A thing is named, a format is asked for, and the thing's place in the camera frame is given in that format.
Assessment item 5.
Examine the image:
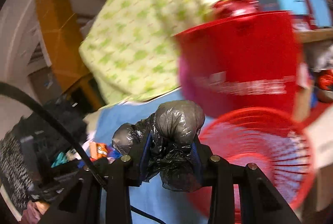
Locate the black plastic trash bag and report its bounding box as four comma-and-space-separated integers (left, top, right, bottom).
112, 100, 205, 192

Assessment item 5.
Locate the magenta pillow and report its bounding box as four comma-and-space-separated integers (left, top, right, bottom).
178, 55, 209, 115

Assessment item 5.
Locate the red mesh plastic basket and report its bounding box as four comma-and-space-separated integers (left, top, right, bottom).
187, 107, 314, 223

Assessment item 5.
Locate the green clover patterned quilt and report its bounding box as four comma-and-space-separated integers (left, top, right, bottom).
79, 0, 219, 105

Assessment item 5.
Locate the black clothing pile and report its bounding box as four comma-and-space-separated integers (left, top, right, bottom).
12, 97, 87, 187

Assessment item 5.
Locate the red paper gift bag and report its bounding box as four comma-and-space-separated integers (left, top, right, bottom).
175, 11, 300, 117

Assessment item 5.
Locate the dark red plastic bag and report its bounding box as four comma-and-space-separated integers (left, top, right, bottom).
212, 0, 261, 19

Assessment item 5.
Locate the black cable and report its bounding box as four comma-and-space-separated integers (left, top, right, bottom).
0, 81, 108, 188

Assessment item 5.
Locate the orange wooden headboard post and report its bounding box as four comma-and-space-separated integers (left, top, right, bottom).
35, 0, 104, 111

